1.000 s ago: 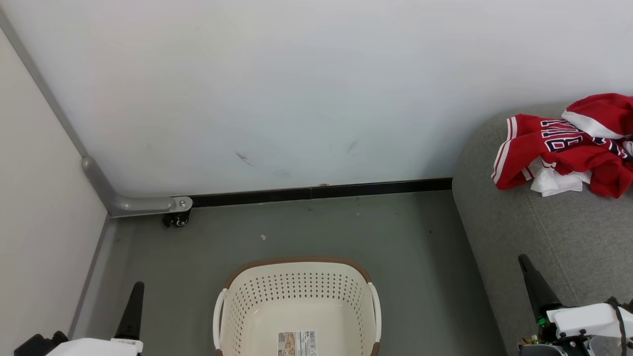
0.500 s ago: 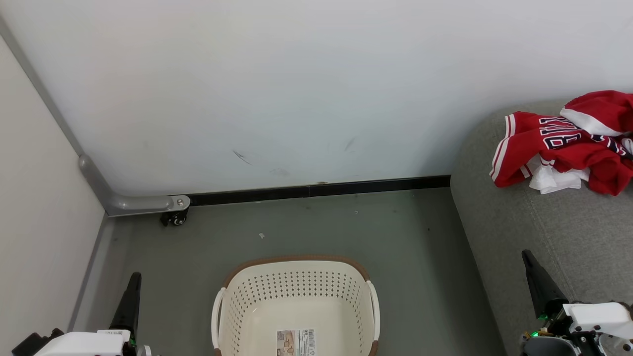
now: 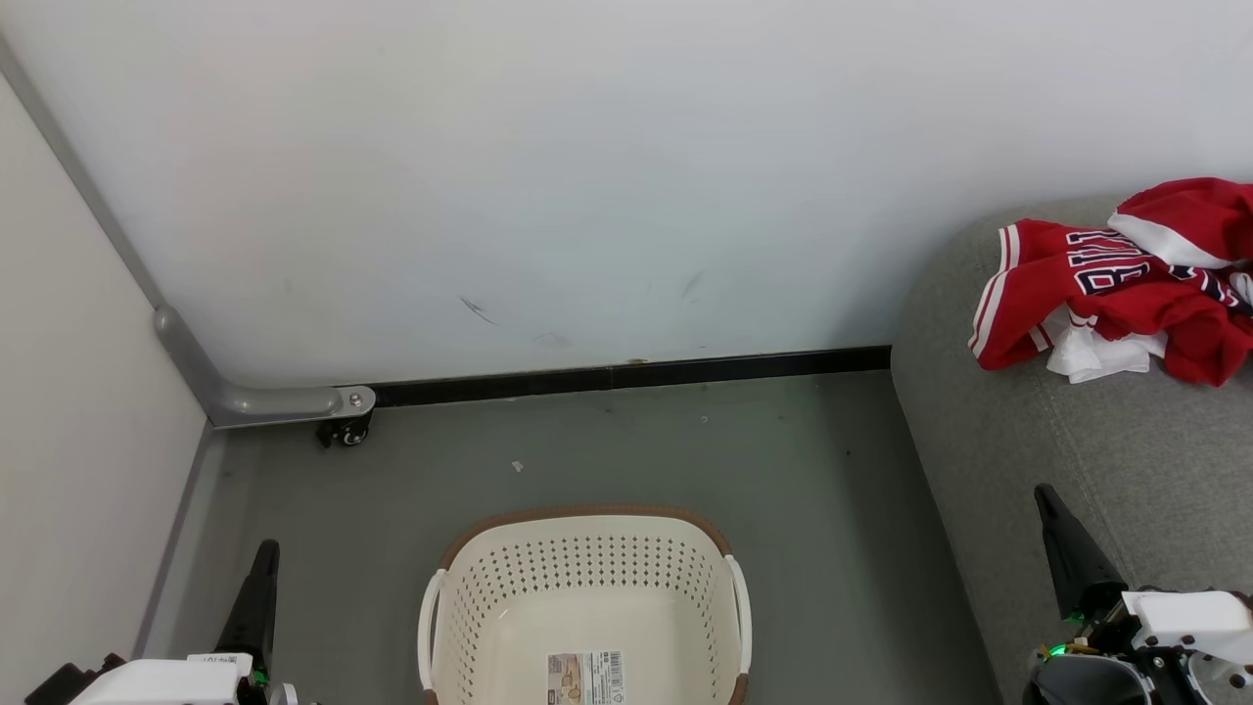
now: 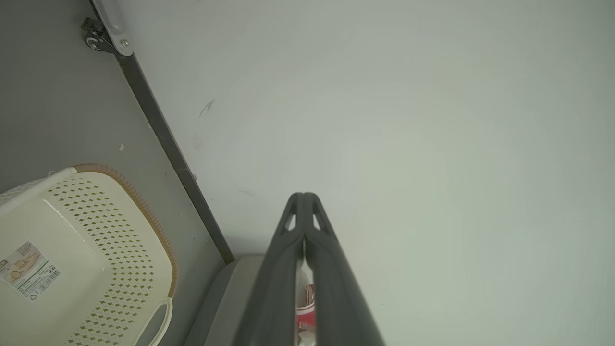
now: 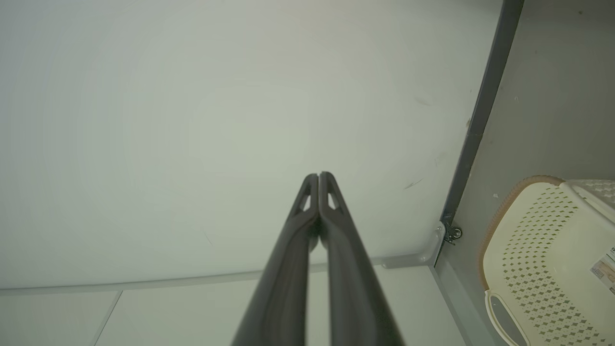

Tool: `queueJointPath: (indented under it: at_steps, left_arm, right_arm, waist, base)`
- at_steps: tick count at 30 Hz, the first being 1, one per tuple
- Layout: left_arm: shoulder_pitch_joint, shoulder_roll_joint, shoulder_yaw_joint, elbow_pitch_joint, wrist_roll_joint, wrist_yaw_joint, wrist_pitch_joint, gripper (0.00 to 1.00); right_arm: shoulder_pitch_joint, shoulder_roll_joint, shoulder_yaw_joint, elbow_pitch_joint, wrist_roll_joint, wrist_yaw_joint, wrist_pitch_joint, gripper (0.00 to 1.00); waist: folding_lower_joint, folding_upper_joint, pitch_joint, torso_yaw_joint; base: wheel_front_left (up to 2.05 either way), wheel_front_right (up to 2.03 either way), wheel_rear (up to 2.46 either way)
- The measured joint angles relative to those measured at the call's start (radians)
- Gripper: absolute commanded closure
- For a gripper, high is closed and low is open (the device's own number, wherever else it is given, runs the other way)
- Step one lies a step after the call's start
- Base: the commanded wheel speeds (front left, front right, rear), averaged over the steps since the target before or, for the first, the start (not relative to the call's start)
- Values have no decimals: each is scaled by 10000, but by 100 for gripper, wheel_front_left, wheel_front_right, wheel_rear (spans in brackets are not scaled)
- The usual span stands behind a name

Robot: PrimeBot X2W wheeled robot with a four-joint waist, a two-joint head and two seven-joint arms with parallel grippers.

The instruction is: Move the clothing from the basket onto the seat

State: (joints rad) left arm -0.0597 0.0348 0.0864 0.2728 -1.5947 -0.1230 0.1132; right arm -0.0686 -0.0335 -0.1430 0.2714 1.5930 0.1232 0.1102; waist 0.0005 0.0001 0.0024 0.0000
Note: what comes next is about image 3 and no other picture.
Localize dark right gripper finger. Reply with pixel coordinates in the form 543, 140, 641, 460
1035, 483, 1129, 620

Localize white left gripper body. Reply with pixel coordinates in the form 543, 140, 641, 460
69, 653, 300, 705

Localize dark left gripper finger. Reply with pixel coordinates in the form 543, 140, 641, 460
215, 539, 282, 659

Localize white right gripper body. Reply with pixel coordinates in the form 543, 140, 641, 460
1023, 587, 1253, 705

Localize grey fabric sofa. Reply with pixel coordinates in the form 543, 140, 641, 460
889, 196, 1253, 705

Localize black caster wheel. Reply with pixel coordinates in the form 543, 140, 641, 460
315, 415, 373, 449

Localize cream plastic laundry basket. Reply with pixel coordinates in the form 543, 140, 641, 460
418, 504, 753, 705

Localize printed basket label sticker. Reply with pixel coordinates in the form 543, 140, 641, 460
546, 650, 627, 705

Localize black baseboard strip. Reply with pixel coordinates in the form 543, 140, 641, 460
370, 345, 894, 407

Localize grey metal partition frame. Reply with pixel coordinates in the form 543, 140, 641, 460
0, 29, 377, 429

